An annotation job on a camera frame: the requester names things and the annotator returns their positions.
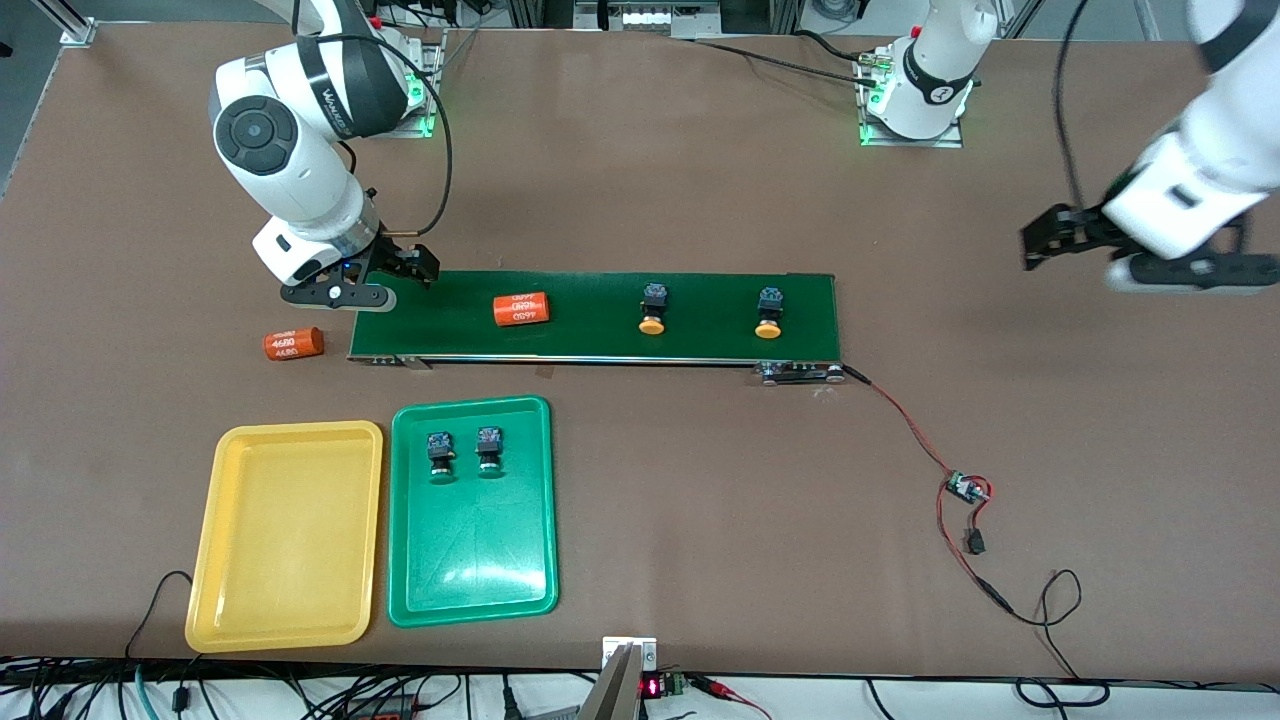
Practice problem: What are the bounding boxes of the orange cylinder with white print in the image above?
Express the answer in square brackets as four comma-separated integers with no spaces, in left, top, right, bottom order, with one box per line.
[493,291,553,327]
[262,327,325,362]

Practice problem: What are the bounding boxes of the green belt conveyor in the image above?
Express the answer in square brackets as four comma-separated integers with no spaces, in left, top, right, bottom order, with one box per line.
[347,267,847,387]

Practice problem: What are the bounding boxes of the green plastic tray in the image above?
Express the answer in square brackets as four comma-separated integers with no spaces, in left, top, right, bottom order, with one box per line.
[386,396,559,629]

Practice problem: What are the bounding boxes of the yellow plastic tray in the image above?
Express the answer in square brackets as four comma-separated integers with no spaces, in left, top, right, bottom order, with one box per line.
[184,420,385,653]

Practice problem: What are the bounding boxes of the grey equipment box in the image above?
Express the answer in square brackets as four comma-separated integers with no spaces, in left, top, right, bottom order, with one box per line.
[573,0,723,39]

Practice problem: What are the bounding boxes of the red clip lead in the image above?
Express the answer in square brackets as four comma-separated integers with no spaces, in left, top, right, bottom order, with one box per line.
[690,675,771,720]

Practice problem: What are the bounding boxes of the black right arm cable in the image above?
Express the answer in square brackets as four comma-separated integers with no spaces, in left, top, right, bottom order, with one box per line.
[290,0,453,241]

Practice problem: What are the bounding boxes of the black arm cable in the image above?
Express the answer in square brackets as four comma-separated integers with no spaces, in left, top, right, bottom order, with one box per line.
[290,0,453,241]
[1053,0,1096,211]

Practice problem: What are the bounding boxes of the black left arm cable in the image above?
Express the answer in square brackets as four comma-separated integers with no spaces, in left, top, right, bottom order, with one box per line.
[1053,0,1096,211]

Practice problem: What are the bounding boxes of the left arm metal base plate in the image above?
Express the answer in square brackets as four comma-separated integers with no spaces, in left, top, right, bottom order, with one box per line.
[858,48,966,149]

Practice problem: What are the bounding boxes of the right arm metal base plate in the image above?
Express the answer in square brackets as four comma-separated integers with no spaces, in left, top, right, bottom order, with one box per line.
[400,28,447,139]

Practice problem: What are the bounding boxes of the red and black wire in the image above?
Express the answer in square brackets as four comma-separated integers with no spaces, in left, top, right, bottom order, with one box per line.
[843,366,1016,613]

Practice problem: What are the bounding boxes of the black base power cable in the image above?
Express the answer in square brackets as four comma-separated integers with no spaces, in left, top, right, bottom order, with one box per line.
[690,28,886,91]

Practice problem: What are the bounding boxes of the thin black looped cable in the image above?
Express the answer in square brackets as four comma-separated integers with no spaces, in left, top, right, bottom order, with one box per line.
[1008,569,1111,709]

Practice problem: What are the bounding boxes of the aluminium corner bracket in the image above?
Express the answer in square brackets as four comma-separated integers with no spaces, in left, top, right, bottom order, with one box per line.
[30,0,98,46]

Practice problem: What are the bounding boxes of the black cable bundle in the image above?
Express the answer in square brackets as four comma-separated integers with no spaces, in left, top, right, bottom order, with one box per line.
[0,655,471,720]

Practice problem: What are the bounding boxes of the aluminium camera mount bar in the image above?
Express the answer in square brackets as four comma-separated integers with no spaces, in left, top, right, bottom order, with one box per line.
[578,637,659,720]

